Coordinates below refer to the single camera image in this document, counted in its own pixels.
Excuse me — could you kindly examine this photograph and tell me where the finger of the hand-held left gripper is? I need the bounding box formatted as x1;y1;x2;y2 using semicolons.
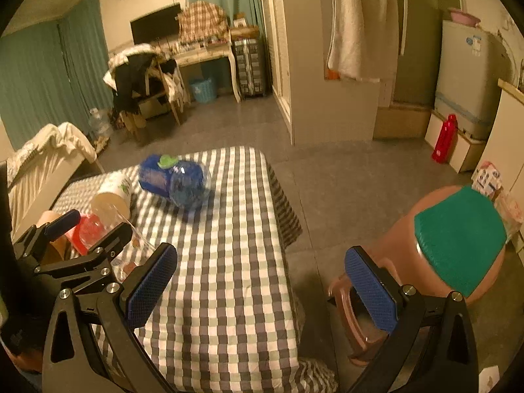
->
34;222;134;295
13;209;82;261

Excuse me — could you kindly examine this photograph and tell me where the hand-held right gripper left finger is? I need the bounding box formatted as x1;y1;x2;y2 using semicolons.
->
42;242;179;393

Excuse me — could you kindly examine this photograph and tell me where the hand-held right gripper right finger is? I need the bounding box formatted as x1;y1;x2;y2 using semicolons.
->
344;246;480;393

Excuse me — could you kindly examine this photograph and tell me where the red plastic cup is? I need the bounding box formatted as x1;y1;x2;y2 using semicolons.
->
67;213;109;256

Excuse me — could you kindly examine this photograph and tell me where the clear glass cup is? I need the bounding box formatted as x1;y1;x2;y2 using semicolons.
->
98;209;158;283

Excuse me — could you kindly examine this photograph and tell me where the white paper cup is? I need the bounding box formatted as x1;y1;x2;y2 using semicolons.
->
91;172;134;219

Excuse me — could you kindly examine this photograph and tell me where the blue transparent cup green lid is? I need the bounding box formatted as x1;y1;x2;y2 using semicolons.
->
138;154;213;209

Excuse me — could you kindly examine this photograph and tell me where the brown plastic stool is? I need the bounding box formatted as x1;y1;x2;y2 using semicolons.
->
327;186;508;367

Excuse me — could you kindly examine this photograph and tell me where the cream bed blanket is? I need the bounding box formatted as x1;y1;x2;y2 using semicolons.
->
6;122;99;238

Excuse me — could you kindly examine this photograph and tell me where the checkered tablecloth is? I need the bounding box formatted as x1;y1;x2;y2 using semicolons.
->
49;145;340;393

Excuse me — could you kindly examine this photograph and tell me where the green seat cushion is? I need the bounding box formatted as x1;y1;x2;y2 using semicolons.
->
413;185;508;299

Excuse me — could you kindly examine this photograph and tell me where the clear water jug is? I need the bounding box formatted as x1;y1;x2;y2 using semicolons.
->
88;107;114;140

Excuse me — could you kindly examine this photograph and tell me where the wooden chair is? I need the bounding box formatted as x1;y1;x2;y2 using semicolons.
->
110;55;185;132

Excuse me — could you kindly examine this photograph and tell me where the black jacket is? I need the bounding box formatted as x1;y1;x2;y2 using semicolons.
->
107;43;178;113

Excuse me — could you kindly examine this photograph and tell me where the printed carton box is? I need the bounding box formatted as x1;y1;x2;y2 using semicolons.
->
471;159;504;197

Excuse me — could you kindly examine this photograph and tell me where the white washing machine stand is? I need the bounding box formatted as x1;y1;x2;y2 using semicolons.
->
425;108;488;173

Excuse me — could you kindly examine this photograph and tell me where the red thermos bottle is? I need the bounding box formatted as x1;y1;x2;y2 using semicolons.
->
432;114;458;163

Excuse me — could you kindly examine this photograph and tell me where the blue wastebasket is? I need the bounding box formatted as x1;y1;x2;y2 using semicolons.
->
189;78;217;104

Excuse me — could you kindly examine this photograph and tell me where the white wardrobe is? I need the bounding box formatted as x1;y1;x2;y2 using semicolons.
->
258;0;381;146

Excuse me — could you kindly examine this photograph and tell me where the white cabinet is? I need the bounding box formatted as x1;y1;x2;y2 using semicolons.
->
483;78;524;197

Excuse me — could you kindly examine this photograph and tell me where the white desk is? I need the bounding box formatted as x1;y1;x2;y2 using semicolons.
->
158;43;242;103

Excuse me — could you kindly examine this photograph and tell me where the dark suitcase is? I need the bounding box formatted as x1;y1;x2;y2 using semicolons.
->
231;37;269;99

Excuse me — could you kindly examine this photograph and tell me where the black television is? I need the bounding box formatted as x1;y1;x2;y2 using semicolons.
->
130;3;183;45

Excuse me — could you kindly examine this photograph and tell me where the plaid shirt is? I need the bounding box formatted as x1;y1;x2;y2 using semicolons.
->
177;1;230;46

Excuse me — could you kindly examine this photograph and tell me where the white washing machine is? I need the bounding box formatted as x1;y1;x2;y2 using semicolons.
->
434;20;518;140

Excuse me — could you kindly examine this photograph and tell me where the woven basket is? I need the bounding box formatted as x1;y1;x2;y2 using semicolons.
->
229;25;260;42

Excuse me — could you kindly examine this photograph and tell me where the white hanging towel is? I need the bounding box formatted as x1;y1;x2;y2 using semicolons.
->
325;0;400;83

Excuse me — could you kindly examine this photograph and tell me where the pink basin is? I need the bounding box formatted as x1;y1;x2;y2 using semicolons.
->
447;7;481;25

